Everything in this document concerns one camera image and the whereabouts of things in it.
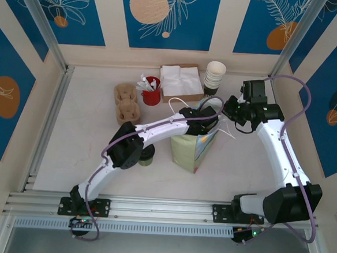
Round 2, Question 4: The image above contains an aluminium frame post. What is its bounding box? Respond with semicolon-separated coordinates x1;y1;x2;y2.
268;0;331;82
9;0;73;71

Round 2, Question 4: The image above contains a stack of pulp cup carriers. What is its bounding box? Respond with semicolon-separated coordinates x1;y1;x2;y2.
111;81;144;128

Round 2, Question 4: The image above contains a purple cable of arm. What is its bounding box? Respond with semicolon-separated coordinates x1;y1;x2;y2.
235;72;327;252
70;87;226;250

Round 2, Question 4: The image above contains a red cup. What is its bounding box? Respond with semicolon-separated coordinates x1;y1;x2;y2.
141;75;163;106

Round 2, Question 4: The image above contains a grey slotted cable duct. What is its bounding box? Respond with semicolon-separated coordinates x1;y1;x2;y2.
12;211;234;242

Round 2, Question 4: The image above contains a brown cardboard napkin box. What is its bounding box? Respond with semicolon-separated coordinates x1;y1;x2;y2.
158;61;208;106

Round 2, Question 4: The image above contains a dark sleeved paper cup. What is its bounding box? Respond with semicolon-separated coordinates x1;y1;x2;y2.
203;84;220;98

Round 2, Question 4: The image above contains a green paper takeout bag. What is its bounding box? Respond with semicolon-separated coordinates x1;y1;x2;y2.
162;96;240;177

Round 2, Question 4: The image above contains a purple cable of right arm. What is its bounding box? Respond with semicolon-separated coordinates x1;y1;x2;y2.
235;72;327;252

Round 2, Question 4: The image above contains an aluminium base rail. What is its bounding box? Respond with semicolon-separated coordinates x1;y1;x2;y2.
1;185;323;241

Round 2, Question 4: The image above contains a stack of white napkins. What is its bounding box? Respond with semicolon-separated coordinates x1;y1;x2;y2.
159;64;205;100

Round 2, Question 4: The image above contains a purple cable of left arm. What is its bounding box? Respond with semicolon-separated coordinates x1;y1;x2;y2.
70;87;226;250

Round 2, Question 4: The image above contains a small circuit board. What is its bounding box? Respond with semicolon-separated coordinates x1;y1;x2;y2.
68;215;92;232
232;226;259;245

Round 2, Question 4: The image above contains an aluminium side frame rail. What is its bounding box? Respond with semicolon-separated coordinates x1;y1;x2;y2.
22;62;76;196

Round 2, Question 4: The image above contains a green paper coffee cup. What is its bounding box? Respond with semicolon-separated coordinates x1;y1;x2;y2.
138;155;155;168

